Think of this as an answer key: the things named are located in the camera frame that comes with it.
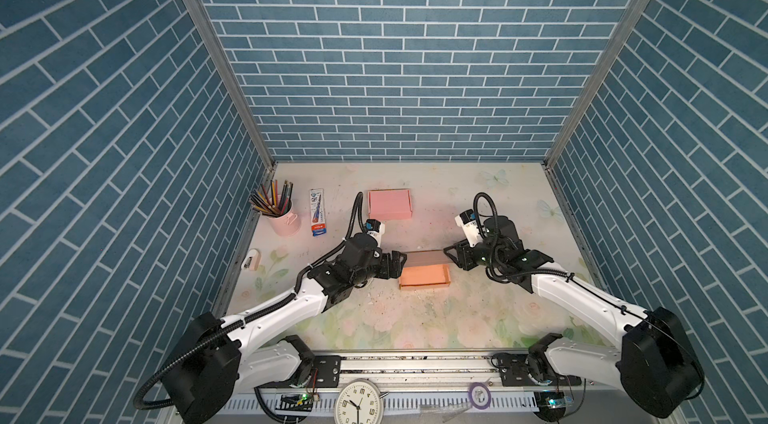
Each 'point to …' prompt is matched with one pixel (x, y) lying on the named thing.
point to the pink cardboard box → (389, 204)
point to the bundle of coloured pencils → (268, 203)
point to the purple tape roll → (471, 401)
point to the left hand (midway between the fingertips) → (397, 257)
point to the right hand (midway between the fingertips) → (448, 244)
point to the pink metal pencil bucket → (288, 224)
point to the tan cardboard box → (425, 269)
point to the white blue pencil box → (317, 206)
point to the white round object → (252, 260)
